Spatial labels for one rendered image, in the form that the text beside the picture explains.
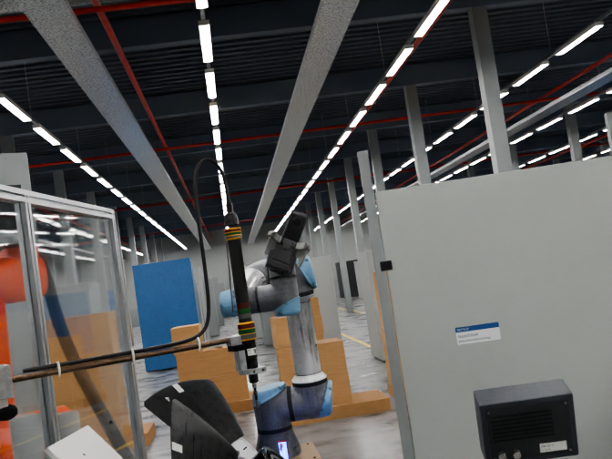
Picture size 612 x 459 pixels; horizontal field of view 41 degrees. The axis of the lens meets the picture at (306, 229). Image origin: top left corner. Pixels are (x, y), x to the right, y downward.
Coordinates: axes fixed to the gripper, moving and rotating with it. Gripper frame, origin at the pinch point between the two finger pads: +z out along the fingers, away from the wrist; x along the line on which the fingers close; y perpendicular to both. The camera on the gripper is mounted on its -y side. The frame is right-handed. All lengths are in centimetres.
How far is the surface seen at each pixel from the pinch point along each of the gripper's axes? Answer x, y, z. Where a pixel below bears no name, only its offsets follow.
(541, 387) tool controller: -82, 10, -33
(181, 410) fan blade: 9.7, 45.9, 16.2
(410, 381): -78, 15, -181
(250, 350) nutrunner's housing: -0.4, 28.6, -8.6
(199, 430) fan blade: 5, 49, 14
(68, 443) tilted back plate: 32, 63, -2
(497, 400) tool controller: -71, 18, -31
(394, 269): -54, -32, -177
